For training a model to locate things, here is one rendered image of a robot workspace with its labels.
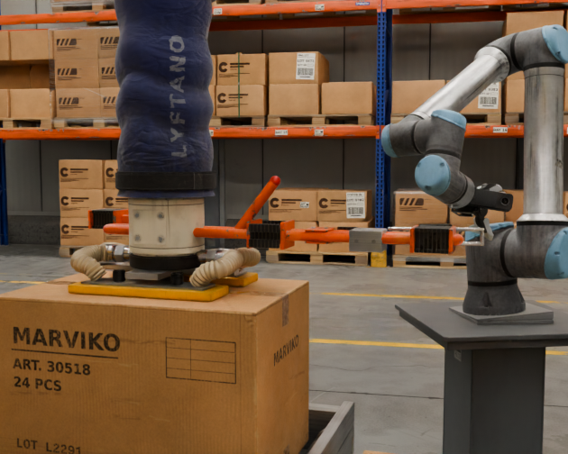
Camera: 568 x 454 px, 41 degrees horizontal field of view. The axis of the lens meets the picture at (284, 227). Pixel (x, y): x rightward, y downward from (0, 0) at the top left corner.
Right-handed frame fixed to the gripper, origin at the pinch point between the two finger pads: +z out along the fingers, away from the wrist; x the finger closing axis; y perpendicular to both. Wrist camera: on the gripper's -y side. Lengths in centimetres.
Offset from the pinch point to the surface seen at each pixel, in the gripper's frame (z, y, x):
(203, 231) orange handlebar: -80, 28, 29
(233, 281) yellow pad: -68, 28, 37
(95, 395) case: -92, 36, 68
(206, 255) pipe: -77, 29, 33
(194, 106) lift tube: -91, 29, 4
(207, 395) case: -83, 13, 62
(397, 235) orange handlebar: -64, -10, 22
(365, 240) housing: -67, -5, 24
